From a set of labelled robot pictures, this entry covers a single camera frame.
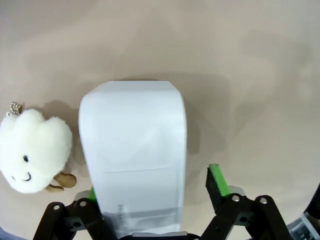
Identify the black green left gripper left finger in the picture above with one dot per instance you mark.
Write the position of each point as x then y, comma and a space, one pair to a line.
75, 217

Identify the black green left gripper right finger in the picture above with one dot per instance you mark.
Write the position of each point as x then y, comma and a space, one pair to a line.
225, 200

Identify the white plastic package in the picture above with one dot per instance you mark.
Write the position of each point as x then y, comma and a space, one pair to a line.
133, 155

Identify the grey object with white stripes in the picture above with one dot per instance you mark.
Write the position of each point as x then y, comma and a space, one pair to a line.
303, 226

